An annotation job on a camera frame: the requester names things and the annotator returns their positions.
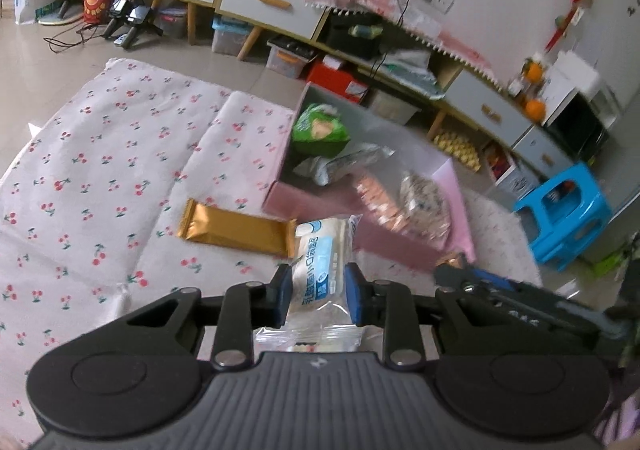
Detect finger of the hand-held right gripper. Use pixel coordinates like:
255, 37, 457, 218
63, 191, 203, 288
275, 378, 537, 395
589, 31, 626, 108
472, 269, 546, 301
434, 262, 496, 295

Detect white printed cardboard box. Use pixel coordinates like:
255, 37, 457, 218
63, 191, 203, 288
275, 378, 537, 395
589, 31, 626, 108
487, 142, 531, 195

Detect light blue storage bin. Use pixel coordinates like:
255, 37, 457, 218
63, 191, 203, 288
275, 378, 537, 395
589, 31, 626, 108
211, 17, 253, 55

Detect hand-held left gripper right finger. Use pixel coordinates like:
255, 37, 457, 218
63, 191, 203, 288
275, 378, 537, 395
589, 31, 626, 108
344, 262, 504, 372

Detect folded pale cloths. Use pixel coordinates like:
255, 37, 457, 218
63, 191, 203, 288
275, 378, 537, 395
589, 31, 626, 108
382, 50, 446, 100

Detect white foam box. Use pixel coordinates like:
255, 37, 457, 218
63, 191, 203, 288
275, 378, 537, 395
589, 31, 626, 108
542, 50, 601, 98

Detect clear sunflower seed bag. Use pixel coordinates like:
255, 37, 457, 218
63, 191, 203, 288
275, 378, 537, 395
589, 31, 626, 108
397, 170, 451, 241

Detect long white grey snack packet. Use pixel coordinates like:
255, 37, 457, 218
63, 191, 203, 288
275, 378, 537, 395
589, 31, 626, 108
295, 142, 396, 187

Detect copper foil snack bag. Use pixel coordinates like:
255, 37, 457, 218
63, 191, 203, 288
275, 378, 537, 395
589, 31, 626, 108
352, 171, 416, 237

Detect clear plastic storage bin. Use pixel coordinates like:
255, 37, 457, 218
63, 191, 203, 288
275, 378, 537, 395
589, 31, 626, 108
367, 88, 421, 127

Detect green snack bag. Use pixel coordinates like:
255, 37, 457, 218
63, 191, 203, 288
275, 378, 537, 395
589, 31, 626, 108
291, 103, 350, 158

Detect pink cardboard box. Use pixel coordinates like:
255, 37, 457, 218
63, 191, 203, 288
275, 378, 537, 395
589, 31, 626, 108
262, 81, 476, 273

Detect cherry print cloth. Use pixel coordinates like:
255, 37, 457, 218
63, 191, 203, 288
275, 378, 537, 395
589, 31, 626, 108
0, 57, 543, 450

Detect white blue bread packet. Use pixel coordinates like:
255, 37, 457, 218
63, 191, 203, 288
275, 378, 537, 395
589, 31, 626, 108
252, 215, 368, 353

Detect wooden TV cabinet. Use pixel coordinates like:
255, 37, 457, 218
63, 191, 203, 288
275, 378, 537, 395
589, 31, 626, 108
132, 0, 611, 181

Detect yellow egg tray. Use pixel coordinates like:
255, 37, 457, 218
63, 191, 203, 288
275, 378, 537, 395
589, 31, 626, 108
431, 129, 483, 171

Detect blue plastic stool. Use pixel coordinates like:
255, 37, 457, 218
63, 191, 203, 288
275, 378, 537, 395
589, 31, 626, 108
512, 162, 613, 273

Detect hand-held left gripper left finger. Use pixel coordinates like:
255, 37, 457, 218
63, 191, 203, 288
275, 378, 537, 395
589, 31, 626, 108
119, 264, 294, 372

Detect red shoe box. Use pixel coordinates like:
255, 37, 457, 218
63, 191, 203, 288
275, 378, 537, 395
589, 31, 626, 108
305, 60, 371, 103

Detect black power cable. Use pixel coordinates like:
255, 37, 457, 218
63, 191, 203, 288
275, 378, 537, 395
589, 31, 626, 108
370, 0, 416, 75

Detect gold wafer packet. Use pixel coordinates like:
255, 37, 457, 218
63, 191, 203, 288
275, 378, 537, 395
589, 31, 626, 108
176, 198, 298, 258

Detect black handheld device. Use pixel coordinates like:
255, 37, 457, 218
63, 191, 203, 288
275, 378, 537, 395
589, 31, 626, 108
116, 4, 163, 49
102, 0, 132, 38

